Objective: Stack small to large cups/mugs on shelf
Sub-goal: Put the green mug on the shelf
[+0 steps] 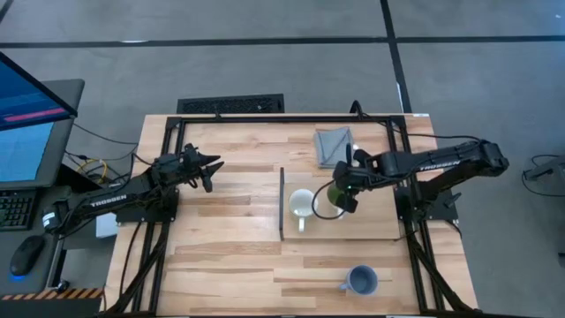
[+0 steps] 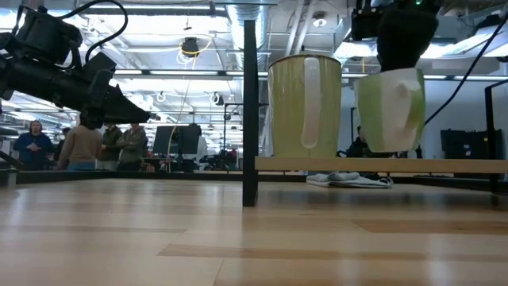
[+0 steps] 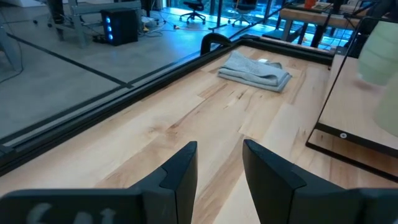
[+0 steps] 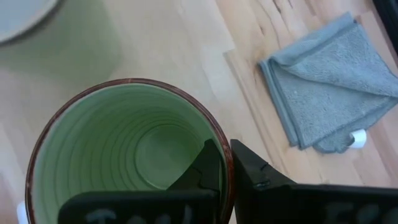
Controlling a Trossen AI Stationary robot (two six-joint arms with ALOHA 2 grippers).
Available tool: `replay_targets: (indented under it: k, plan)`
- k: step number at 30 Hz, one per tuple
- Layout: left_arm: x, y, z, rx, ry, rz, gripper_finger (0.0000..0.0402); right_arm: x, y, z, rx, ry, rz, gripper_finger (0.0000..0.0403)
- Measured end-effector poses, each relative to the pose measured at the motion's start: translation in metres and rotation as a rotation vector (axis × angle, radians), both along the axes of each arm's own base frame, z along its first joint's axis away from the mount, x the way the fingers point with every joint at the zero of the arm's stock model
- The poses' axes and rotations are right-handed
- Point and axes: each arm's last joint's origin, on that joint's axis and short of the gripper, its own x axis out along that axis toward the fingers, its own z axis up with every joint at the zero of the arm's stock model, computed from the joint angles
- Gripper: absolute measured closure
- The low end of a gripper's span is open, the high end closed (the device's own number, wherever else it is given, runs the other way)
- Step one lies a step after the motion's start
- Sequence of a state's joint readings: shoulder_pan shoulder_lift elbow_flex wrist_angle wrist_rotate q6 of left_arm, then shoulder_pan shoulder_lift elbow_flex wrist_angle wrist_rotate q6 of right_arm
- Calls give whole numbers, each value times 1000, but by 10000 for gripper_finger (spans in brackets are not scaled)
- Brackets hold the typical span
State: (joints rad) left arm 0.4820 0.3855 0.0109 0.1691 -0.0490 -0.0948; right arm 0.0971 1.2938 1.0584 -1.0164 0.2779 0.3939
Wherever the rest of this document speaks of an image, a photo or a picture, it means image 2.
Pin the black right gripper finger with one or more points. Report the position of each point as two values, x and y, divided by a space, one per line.
406 39

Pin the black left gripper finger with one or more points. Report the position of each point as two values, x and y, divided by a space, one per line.
125 109

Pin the mug with green inside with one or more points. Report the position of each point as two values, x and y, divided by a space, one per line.
389 111

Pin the cream yellow mug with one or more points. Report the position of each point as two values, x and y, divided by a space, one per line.
303 107

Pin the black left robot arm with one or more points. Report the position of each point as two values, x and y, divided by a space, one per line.
39 79

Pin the wooden shelf board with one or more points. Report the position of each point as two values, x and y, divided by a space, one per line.
397 165

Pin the person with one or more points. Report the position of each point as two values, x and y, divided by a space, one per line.
359 147
62 145
79 149
133 145
33 147
109 145

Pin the black monitor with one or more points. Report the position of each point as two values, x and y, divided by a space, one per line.
178 139

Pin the black ceiling-mounted device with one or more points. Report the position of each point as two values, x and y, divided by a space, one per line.
190 46

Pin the black cabinet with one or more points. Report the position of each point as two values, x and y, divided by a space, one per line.
470 144

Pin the thin black metal stand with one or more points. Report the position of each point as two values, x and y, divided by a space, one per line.
489 139

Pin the folded grey cloth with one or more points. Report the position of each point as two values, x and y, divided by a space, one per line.
349 180

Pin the silver ventilation duct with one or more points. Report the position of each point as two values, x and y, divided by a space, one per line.
248 16

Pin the black shelf side post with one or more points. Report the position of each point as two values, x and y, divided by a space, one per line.
250 119

